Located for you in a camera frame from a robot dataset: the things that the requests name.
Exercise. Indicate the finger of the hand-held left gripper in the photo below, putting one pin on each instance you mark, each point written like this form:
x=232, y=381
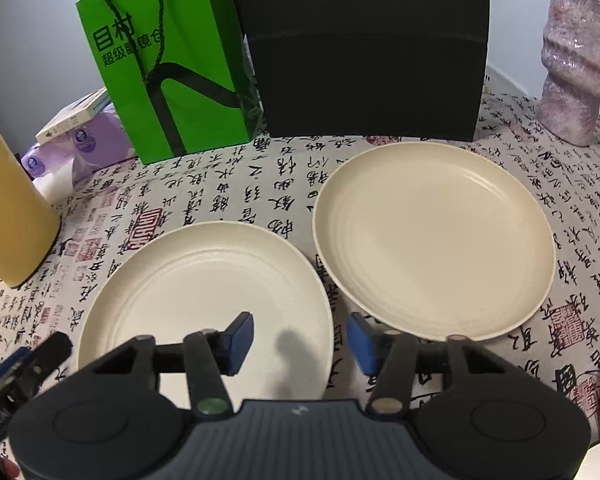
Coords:
x=50, y=355
x=5, y=372

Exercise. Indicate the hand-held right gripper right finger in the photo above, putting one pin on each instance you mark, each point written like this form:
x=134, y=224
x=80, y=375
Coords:
x=360, y=345

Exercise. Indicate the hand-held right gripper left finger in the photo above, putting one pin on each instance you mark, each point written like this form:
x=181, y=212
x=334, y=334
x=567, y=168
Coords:
x=242, y=345

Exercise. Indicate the cream plate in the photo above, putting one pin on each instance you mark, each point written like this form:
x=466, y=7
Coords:
x=195, y=285
x=430, y=235

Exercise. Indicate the person's left hand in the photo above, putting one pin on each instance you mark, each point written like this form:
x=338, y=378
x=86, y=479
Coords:
x=7, y=470

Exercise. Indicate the yellow thermos jug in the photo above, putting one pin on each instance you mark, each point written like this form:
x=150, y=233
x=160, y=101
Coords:
x=10, y=210

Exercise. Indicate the calligraphy print tablecloth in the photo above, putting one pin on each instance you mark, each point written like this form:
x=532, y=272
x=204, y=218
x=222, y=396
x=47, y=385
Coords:
x=280, y=185

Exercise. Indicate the purple tissue pack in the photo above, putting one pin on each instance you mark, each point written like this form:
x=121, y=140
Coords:
x=90, y=145

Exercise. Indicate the flat white box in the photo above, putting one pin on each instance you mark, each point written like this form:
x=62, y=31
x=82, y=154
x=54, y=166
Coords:
x=72, y=117

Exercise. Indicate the black paper bag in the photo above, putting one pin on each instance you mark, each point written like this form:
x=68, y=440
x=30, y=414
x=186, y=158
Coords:
x=370, y=60

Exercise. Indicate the green paper bag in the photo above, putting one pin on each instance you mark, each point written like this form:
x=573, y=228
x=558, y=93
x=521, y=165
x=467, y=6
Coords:
x=205, y=20

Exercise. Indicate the pink textured vase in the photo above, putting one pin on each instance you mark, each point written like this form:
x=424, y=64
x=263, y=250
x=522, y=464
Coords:
x=575, y=75

